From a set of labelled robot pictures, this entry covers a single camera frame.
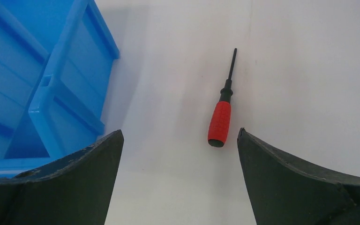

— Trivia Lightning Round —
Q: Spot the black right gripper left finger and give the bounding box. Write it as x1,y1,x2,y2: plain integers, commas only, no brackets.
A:
0,130,124,225

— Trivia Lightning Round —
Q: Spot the red black screwdriver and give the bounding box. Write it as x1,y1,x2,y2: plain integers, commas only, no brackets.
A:
207,48,237,148

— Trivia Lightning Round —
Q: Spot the blue plastic bin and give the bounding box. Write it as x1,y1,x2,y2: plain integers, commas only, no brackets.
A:
0,0,120,178

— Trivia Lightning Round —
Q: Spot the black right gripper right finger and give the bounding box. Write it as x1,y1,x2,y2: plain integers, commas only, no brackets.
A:
237,128,360,225

